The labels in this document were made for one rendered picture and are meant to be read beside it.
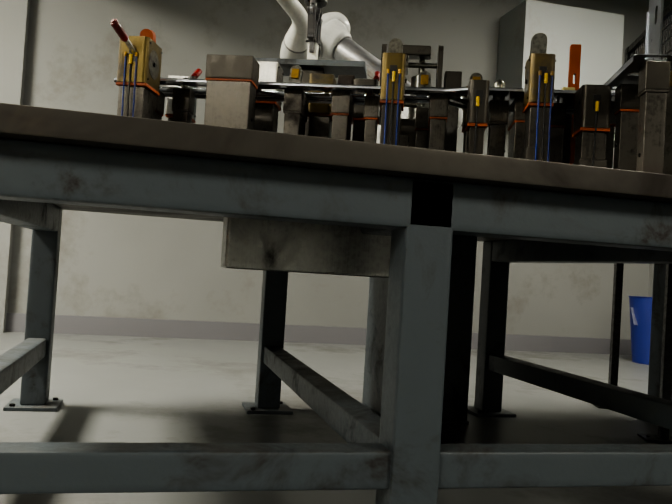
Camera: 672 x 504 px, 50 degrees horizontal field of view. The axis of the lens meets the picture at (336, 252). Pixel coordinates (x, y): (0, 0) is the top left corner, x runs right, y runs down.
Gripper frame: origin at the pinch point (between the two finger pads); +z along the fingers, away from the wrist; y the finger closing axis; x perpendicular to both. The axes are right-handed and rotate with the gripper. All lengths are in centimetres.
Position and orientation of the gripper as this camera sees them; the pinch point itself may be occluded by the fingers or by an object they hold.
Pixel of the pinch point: (312, 54)
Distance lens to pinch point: 243.1
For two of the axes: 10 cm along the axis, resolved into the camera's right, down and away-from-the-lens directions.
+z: -0.6, 10.0, -0.2
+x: 9.8, 0.6, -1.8
